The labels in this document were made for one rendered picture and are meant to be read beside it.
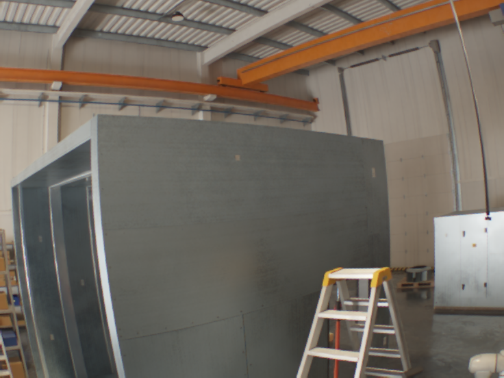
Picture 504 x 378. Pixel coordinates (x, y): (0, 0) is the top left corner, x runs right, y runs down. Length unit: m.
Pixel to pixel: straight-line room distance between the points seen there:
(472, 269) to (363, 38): 6.28
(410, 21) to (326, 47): 2.78
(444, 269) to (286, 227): 6.65
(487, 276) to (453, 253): 0.98
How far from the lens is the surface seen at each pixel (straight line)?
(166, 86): 12.00
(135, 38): 12.30
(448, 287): 9.04
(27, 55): 11.25
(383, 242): 3.67
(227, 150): 2.38
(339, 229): 3.09
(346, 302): 2.50
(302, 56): 11.95
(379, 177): 3.63
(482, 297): 8.84
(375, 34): 10.60
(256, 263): 2.49
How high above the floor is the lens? 2.72
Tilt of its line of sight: 5 degrees up
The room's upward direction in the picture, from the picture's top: 4 degrees counter-clockwise
